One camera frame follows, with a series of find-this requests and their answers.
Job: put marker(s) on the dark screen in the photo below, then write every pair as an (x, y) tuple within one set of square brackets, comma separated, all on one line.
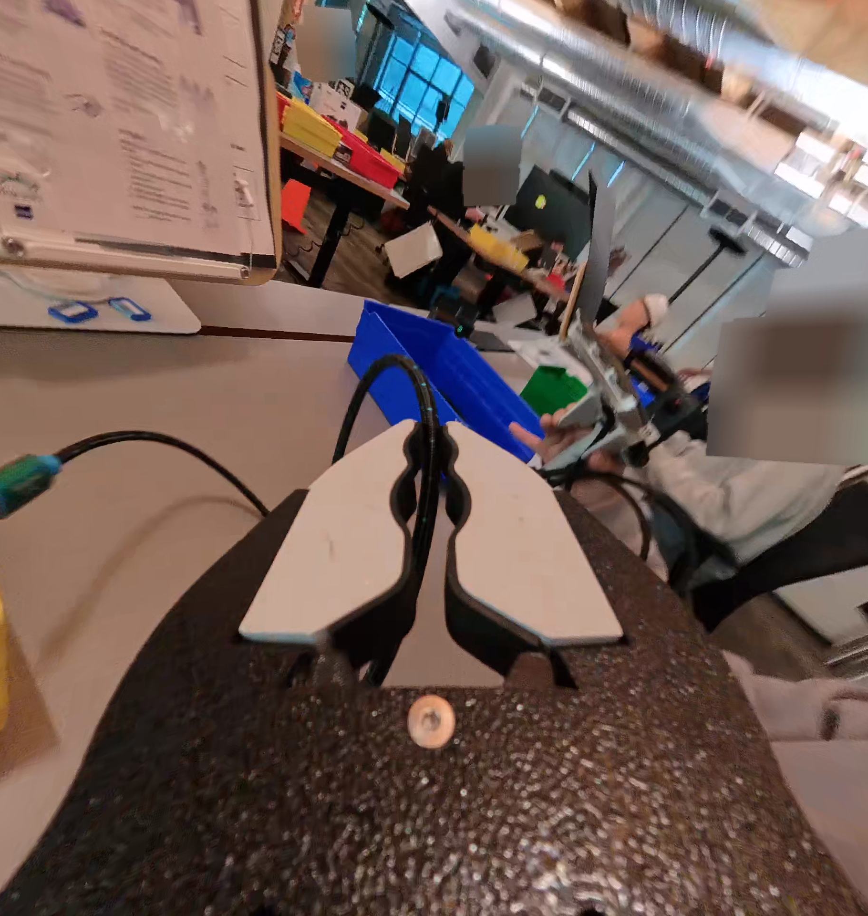
[(548, 204)]

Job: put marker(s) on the white box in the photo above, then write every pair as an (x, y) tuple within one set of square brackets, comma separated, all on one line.
[(414, 250)]

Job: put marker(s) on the silver ventilation duct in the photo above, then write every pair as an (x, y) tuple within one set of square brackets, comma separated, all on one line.
[(656, 93)]

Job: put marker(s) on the blue clip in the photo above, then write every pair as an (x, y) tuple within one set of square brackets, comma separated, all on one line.
[(71, 313), (128, 309)]

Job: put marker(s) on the brown clipboard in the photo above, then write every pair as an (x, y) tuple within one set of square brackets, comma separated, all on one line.
[(274, 179)]

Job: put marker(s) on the stacked yellow trays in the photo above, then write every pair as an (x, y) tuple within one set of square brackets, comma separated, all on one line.
[(309, 129)]

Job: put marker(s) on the metal clamp device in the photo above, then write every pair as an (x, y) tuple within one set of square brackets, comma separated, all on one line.
[(606, 386)]

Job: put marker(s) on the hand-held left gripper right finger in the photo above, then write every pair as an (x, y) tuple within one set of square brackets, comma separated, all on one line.
[(534, 558)]

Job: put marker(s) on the orange plastic object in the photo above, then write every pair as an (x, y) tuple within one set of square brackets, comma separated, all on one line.
[(294, 204)]

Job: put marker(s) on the white stand base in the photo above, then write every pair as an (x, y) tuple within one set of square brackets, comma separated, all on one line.
[(155, 315)]

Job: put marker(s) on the red plastic bin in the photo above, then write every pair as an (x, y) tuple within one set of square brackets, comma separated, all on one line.
[(366, 154)]

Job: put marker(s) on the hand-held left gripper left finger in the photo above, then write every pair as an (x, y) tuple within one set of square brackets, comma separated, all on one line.
[(327, 558)]

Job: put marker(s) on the blue plastic bin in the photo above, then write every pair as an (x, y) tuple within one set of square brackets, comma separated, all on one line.
[(470, 372)]

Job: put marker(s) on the printed instruction sheet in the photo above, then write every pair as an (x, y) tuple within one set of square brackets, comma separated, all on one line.
[(119, 107)]

